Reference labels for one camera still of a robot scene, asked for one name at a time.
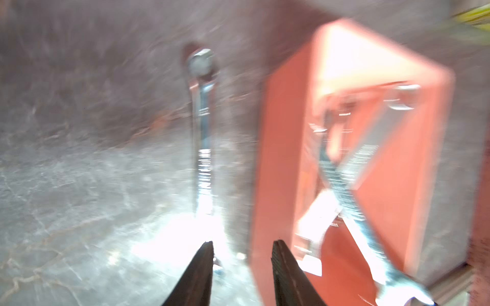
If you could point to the yellow book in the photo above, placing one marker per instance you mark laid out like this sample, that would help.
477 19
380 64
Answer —
472 12

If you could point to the orange handled adjustable wrench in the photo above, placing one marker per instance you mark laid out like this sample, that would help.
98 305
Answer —
393 286

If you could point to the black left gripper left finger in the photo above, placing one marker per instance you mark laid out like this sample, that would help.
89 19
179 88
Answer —
195 285

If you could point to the pink plastic storage box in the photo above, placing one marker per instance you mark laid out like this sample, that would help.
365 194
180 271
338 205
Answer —
351 131

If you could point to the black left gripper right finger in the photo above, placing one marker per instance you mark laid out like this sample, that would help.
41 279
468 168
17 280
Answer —
291 286

